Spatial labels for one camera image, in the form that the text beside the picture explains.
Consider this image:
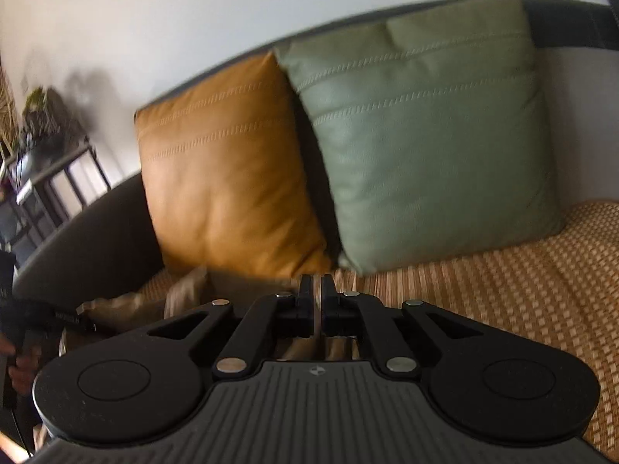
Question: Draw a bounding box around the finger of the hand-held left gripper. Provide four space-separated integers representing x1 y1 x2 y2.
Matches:
48 304 90 333

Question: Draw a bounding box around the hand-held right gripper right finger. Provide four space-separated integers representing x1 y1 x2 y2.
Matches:
320 275 484 379

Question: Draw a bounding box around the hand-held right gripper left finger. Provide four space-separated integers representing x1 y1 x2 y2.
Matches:
145 275 315 379

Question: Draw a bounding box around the brown jacket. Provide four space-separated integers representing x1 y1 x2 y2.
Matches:
58 266 361 363

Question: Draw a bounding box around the person's left hand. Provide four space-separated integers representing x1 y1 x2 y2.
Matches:
0 338 42 394

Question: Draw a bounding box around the dark grey sofa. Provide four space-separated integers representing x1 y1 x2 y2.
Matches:
12 0 619 300

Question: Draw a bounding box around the woven rattan sofa mat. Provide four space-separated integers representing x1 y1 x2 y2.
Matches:
140 200 619 464

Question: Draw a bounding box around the orange leather cushion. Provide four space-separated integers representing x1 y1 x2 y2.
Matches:
134 51 335 280

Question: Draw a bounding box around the rockery bonsai planter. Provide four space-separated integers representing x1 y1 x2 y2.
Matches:
18 86 74 177

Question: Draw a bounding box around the green leather cushion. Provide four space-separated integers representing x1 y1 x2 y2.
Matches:
273 0 564 274

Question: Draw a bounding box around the wooden wheel ornament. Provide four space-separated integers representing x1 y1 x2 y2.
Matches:
0 65 21 158

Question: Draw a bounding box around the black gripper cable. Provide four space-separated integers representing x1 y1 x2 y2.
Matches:
2 405 37 460

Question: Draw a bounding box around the tall black-frame side table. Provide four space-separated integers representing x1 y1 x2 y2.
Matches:
0 155 54 257

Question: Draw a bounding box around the white-top black-frame side table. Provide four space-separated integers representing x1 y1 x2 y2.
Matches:
17 135 113 233

